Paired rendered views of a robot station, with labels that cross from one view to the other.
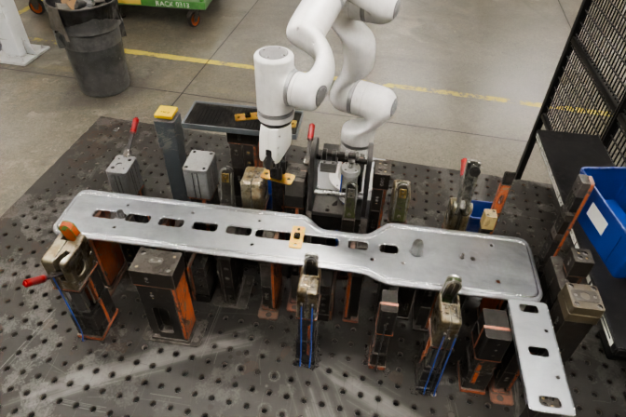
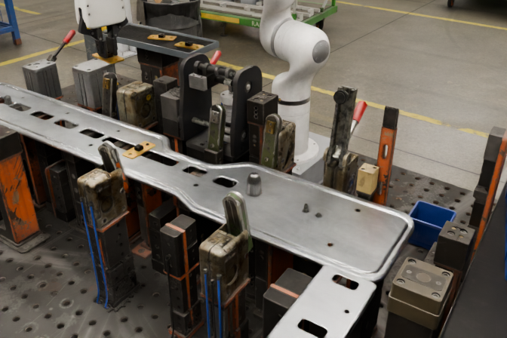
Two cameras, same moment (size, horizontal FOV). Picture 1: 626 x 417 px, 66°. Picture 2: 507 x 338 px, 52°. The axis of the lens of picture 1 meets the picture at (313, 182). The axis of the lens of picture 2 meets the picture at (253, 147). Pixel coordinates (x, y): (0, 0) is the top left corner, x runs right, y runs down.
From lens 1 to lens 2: 83 cm
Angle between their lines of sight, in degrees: 25
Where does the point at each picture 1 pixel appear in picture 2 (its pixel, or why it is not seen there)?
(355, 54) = not seen: outside the picture
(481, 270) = (318, 228)
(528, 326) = (325, 298)
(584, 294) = (423, 275)
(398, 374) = not seen: outside the picture
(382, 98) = (304, 35)
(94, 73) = not seen: hidden behind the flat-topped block
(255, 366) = (57, 287)
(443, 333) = (204, 268)
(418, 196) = not seen: hidden behind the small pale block
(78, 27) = (156, 19)
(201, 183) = (86, 87)
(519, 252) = (390, 226)
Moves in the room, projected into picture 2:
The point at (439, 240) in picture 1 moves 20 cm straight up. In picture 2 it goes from (293, 189) to (296, 106)
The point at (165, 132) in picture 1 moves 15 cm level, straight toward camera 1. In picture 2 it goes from (91, 47) to (72, 62)
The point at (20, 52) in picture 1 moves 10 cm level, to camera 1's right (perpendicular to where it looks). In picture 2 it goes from (124, 47) to (132, 49)
